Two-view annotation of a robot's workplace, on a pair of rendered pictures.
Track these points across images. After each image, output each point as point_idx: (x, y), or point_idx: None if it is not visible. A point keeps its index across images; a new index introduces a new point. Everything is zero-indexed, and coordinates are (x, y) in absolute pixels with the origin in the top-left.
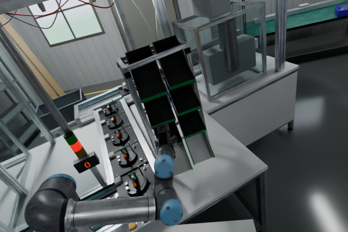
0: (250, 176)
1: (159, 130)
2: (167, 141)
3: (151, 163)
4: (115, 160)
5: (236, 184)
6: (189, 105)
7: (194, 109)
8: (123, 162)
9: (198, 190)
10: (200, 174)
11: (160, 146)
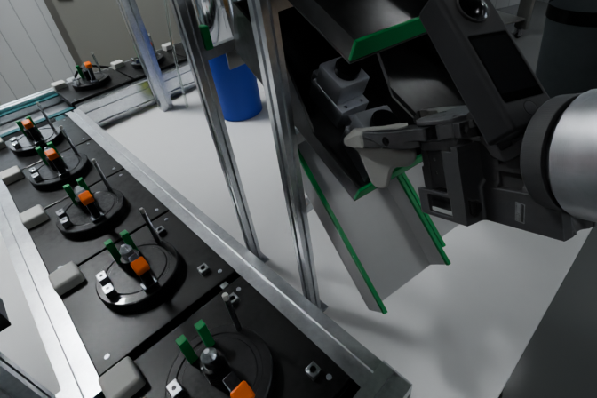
0: (577, 254)
1: (462, 18)
2: (533, 79)
3: (250, 277)
4: (89, 292)
5: (554, 286)
6: None
7: None
8: (130, 293)
9: (448, 338)
10: (422, 279)
11: (513, 115)
